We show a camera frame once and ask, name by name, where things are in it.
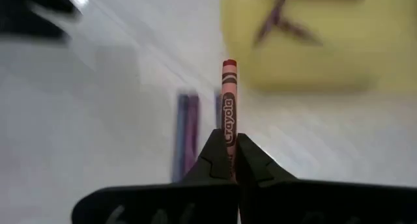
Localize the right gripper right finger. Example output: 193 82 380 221
237 132 417 224

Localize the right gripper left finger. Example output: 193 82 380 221
71 128 240 224

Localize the red crayon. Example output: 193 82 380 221
221 59 238 181

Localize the purple crayon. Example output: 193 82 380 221
276 18 323 46
253 0 289 48
184 93 200 176

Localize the blue crayon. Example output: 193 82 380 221
172 92 190 183
214 89 223 130

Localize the yellow plastic bin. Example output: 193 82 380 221
221 0 417 94

